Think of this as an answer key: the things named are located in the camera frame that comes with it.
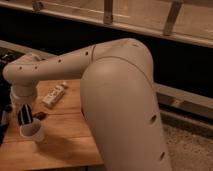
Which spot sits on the metal window railing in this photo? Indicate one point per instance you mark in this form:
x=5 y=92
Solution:
x=188 y=21

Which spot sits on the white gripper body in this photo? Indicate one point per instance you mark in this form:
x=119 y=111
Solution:
x=22 y=95

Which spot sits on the dark red small object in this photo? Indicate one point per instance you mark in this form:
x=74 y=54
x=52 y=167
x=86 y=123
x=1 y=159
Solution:
x=40 y=115

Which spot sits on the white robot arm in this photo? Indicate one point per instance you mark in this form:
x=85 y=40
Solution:
x=118 y=99

